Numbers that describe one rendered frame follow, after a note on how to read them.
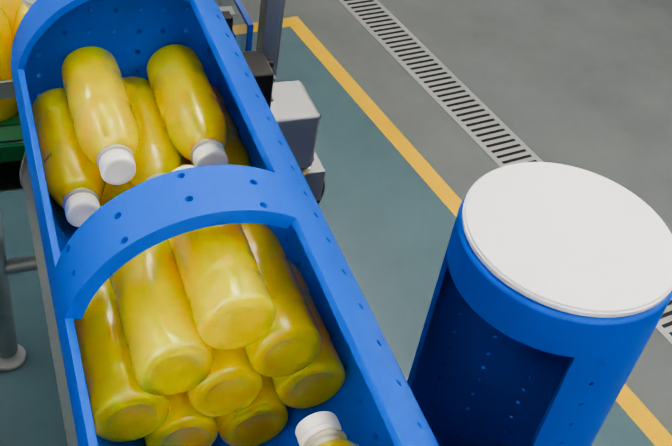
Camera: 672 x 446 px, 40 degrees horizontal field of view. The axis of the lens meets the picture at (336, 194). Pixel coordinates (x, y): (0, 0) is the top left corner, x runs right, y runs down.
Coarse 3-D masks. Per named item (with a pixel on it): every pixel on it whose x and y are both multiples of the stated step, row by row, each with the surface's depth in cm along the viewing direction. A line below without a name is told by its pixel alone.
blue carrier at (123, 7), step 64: (64, 0) 108; (128, 0) 115; (192, 0) 111; (128, 64) 121; (256, 128) 94; (128, 192) 83; (192, 192) 82; (256, 192) 84; (64, 256) 85; (128, 256) 80; (320, 256) 81; (64, 320) 82; (384, 384) 72
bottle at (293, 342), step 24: (264, 240) 92; (264, 264) 89; (288, 264) 91; (288, 288) 87; (288, 312) 85; (264, 336) 83; (288, 336) 84; (312, 336) 85; (264, 360) 85; (288, 360) 87; (312, 360) 87
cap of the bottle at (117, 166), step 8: (112, 152) 100; (120, 152) 101; (128, 152) 102; (104, 160) 100; (112, 160) 100; (120, 160) 100; (128, 160) 100; (104, 168) 100; (112, 168) 100; (120, 168) 101; (128, 168) 101; (104, 176) 101; (112, 176) 101; (120, 176) 102; (128, 176) 102; (112, 184) 102; (120, 184) 102
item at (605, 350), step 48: (480, 288) 111; (432, 336) 142; (480, 336) 150; (528, 336) 110; (576, 336) 108; (624, 336) 109; (432, 384) 155; (480, 384) 158; (528, 384) 153; (576, 384) 114; (480, 432) 165; (528, 432) 158; (576, 432) 122
